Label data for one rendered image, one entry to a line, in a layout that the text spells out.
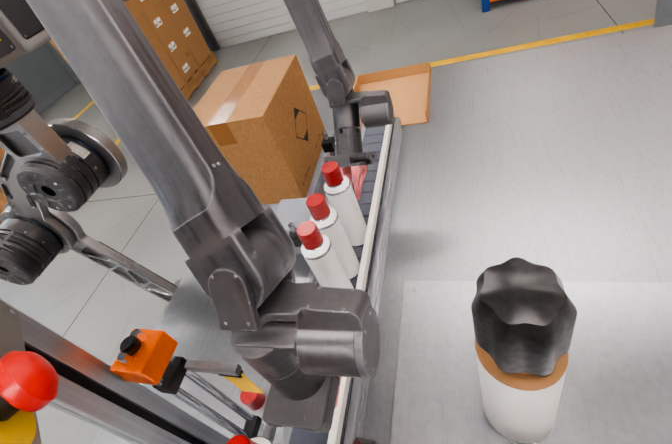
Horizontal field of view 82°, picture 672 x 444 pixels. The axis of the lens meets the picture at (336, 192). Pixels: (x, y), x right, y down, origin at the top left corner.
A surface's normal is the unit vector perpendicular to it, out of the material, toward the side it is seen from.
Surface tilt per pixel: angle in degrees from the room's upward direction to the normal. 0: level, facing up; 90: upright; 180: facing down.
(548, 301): 17
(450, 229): 0
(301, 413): 1
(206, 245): 61
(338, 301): 28
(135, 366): 0
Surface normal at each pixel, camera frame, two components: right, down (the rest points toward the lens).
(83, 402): 0.93, -0.07
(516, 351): 0.01, 0.67
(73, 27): -0.26, 0.26
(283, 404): -0.30, -0.69
